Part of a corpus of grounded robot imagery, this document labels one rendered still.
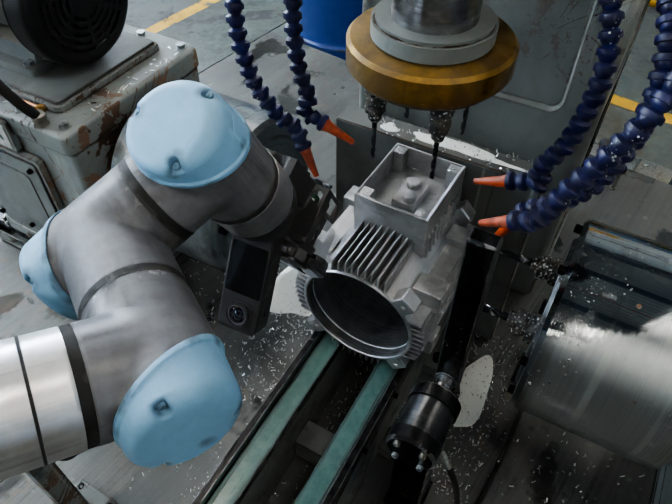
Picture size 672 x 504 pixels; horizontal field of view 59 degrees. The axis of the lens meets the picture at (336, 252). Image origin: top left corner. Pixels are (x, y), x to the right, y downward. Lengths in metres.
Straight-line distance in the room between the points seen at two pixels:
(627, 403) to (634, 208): 0.73
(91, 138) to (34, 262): 0.46
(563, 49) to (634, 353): 0.39
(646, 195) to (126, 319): 1.20
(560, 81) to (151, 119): 0.58
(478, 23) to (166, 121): 0.35
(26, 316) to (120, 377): 0.82
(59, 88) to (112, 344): 0.64
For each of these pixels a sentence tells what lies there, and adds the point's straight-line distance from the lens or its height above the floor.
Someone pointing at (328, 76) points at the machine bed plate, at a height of 0.80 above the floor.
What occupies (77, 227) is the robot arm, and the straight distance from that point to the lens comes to 0.45.
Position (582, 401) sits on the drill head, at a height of 1.07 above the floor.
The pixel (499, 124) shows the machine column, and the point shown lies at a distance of 0.91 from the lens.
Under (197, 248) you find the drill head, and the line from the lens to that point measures 0.85.
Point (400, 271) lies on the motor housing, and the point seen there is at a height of 1.09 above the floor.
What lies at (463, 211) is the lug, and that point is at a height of 1.09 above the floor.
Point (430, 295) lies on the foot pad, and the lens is 0.73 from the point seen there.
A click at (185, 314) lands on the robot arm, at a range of 0.38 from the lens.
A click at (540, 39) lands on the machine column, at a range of 0.84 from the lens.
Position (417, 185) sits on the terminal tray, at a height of 1.13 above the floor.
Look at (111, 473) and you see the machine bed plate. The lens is 0.96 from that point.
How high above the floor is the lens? 1.64
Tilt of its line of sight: 47 degrees down
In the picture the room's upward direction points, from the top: straight up
